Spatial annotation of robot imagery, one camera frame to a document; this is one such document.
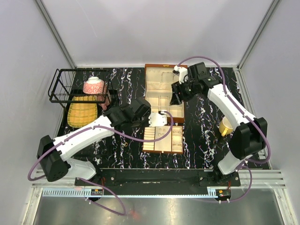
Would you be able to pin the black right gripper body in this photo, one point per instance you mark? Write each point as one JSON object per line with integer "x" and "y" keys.
{"x": 188, "y": 89}

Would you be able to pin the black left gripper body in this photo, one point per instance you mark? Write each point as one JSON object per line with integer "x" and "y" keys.
{"x": 138, "y": 120}

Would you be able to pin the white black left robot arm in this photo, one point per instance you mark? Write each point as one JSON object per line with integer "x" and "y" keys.
{"x": 55, "y": 156}

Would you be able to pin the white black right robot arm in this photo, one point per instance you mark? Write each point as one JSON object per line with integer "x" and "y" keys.
{"x": 249, "y": 132}

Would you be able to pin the brown leather jewelry box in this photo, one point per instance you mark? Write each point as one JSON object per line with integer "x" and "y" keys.
{"x": 158, "y": 84}

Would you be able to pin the brown jewelry tray insert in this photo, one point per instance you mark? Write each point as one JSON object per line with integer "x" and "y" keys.
{"x": 172, "y": 143}

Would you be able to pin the pink patterned ceramic bowl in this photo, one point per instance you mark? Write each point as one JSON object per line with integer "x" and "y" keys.
{"x": 93, "y": 86}

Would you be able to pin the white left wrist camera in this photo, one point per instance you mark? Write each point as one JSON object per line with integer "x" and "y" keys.
{"x": 157, "y": 119}

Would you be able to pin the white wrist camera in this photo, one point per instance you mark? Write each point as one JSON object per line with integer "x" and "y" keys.
{"x": 182, "y": 72}
{"x": 157, "y": 119}

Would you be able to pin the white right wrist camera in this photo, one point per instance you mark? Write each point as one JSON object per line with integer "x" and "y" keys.
{"x": 182, "y": 72}

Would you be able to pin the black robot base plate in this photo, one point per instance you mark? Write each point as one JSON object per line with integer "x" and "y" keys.
{"x": 161, "y": 181}

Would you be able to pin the black wire dish rack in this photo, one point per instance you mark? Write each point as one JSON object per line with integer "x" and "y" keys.
{"x": 68, "y": 83}

